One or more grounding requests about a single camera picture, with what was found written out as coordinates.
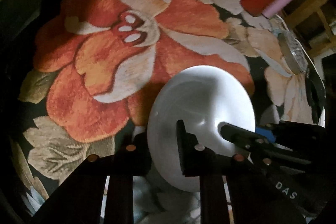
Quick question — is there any round metal perforated tin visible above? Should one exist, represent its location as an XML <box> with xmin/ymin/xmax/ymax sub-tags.
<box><xmin>278</xmin><ymin>30</ymin><xmax>308</xmax><ymax>75</ymax></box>

